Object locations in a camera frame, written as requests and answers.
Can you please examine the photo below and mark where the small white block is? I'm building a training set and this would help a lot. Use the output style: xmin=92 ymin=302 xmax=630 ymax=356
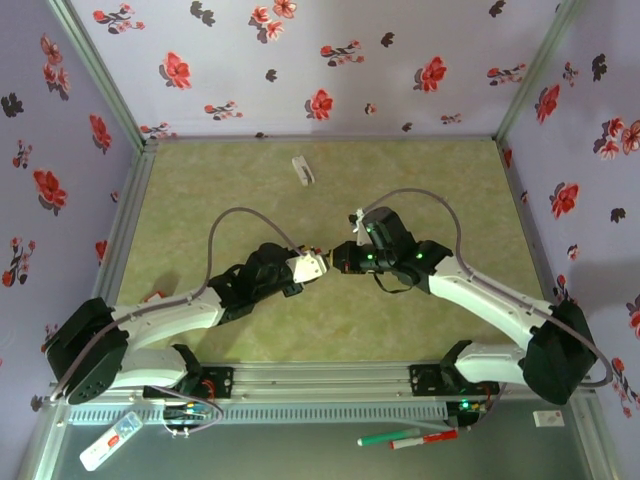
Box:
xmin=291 ymin=155 xmax=318 ymax=188

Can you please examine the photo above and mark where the black mounting plate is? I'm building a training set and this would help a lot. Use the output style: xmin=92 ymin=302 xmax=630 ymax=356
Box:
xmin=143 ymin=366 xmax=236 ymax=401
xmin=408 ymin=363 xmax=501 ymax=399

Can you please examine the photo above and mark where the small circuit board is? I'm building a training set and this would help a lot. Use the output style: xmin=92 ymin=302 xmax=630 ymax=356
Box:
xmin=163 ymin=403 xmax=212 ymax=421
xmin=447 ymin=397 xmax=489 ymax=416

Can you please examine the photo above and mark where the green marker pen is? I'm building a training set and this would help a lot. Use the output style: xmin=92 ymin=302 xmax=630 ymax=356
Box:
xmin=356 ymin=426 xmax=422 ymax=448

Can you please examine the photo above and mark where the red marker pen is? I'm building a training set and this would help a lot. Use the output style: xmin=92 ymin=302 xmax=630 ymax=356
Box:
xmin=388 ymin=429 xmax=460 ymax=450

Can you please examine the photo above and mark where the small white card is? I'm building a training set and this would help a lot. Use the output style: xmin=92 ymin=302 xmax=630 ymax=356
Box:
xmin=532 ymin=409 xmax=566 ymax=429

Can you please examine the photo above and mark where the thin black cable loop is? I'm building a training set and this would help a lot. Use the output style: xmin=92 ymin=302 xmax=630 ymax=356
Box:
xmin=372 ymin=272 xmax=407 ymax=297

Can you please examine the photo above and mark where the grey left arm cable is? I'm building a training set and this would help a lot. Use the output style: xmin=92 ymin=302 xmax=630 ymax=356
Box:
xmin=49 ymin=206 xmax=309 ymax=439

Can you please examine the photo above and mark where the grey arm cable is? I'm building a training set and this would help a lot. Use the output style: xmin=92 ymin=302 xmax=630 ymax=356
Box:
xmin=359 ymin=187 xmax=614 ymax=431
xmin=49 ymin=206 xmax=309 ymax=439

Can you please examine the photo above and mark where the grey right arm cable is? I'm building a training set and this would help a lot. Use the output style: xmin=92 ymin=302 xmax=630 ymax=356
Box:
xmin=359 ymin=187 xmax=614 ymax=431

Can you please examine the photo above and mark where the aluminium back rail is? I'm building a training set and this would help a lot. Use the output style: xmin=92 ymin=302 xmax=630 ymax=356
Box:
xmin=147 ymin=132 xmax=501 ymax=145

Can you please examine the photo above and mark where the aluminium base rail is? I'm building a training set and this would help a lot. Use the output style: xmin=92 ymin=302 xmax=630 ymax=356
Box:
xmin=48 ymin=362 xmax=599 ymax=401

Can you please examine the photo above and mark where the aluminium side rail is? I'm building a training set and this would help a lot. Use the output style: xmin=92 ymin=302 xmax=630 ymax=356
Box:
xmin=497 ymin=139 xmax=569 ymax=321
xmin=92 ymin=142 xmax=159 ymax=301

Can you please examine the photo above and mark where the grey slotted cable duct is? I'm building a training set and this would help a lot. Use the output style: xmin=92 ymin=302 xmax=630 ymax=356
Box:
xmin=66 ymin=401 xmax=448 ymax=426

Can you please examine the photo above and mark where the aluminium corner post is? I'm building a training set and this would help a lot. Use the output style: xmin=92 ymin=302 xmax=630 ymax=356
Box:
xmin=47 ymin=0 xmax=154 ymax=151
xmin=493 ymin=0 xmax=587 ymax=144

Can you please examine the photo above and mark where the aluminium shelf frame bar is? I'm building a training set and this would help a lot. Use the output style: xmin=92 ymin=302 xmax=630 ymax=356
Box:
xmin=569 ymin=394 xmax=624 ymax=480
xmin=17 ymin=399 xmax=69 ymax=480

